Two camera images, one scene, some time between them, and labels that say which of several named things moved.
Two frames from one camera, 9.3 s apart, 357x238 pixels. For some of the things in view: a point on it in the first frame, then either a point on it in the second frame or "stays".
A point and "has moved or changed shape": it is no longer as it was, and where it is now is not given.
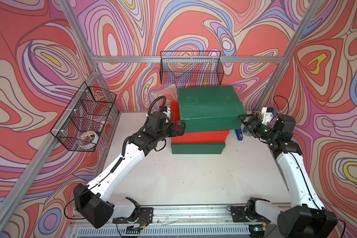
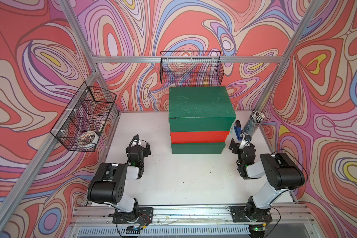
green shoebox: [209, 109] has moved or changed shape
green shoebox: [199, 148] stays
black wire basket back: [201, 68] stays
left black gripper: [180, 130] -> [146, 151]
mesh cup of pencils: [247, 129] stays
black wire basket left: [81, 124] stays
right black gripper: [252, 118] -> [235, 146]
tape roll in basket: [88, 139] stays
